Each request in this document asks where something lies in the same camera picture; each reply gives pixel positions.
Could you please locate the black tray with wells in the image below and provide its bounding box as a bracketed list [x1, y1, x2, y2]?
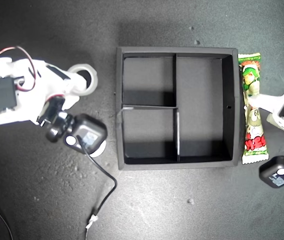
[115, 46, 240, 171]

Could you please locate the white tape roll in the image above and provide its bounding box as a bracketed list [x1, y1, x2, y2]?
[91, 142, 108, 158]
[69, 63, 99, 96]

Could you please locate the black camera box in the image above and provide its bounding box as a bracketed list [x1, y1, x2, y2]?
[258, 155, 284, 189]
[45, 111, 108, 154]

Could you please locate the black camera cable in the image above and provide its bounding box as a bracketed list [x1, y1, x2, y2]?
[76, 134, 119, 240]

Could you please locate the red motor wire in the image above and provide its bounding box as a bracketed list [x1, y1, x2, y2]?
[0, 46, 37, 93]

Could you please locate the green printed snack bar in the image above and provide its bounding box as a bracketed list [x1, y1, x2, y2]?
[238, 52, 269, 165]

